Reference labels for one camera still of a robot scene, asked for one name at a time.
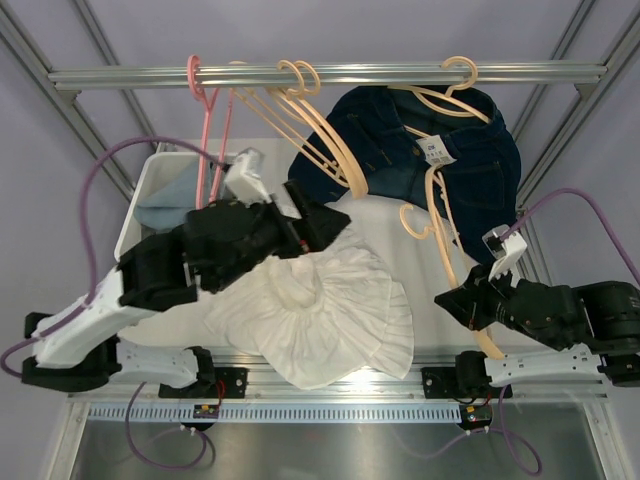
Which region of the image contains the white plastic basket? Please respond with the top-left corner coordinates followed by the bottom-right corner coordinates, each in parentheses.
top-left (114, 152), bottom-right (199, 260)

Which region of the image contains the white pleated skirt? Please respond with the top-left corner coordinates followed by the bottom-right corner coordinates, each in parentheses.
top-left (203, 228), bottom-right (414, 364)

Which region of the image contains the dark navy skirt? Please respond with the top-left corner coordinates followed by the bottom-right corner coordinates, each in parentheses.
top-left (287, 84), bottom-right (524, 266)

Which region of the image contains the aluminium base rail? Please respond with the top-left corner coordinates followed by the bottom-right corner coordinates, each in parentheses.
top-left (67, 347), bottom-right (609, 401)

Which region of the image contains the aluminium hanging rail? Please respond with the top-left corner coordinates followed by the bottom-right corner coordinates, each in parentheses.
top-left (54, 60), bottom-right (608, 90)

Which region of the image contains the light blue denim skirt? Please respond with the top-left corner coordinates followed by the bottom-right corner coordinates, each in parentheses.
top-left (134, 164), bottom-right (198, 230)

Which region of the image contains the white slotted cable duct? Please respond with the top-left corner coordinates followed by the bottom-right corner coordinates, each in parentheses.
top-left (88, 403), bottom-right (461, 424)

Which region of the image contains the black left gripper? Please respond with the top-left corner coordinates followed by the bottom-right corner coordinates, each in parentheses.
top-left (212, 179), bottom-right (351, 292)

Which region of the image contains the aluminium frame strut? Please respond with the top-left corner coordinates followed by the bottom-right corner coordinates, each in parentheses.
top-left (513, 1), bottom-right (639, 206)
top-left (1, 1), bottom-right (155, 198)

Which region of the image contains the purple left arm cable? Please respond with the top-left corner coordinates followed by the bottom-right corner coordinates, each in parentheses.
top-left (0, 136), bottom-right (231, 379)

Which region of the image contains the pink plastic hanger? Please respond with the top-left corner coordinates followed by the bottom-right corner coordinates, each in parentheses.
top-left (186, 54), bottom-right (234, 206)

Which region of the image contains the aluminium frame strut right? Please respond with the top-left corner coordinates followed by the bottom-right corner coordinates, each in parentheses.
top-left (513, 1), bottom-right (639, 206)

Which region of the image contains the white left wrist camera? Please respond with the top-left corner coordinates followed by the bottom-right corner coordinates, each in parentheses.
top-left (224, 148), bottom-right (271, 205)

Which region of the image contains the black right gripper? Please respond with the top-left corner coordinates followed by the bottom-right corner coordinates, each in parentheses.
top-left (433, 259), bottom-right (526, 336)

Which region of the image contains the aluminium frame strut left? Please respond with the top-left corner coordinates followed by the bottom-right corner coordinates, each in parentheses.
top-left (1, 1), bottom-right (155, 198)

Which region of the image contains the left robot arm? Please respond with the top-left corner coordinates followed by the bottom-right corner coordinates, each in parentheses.
top-left (18, 181), bottom-right (350, 398)

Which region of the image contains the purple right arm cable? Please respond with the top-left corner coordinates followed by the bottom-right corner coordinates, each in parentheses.
top-left (502, 187), bottom-right (640, 286)

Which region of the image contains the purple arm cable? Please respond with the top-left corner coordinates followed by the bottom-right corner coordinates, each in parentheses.
top-left (502, 187), bottom-right (640, 286)
top-left (0, 136), bottom-right (231, 379)

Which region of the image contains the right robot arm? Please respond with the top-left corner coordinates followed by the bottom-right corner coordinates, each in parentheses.
top-left (435, 265), bottom-right (639, 400)

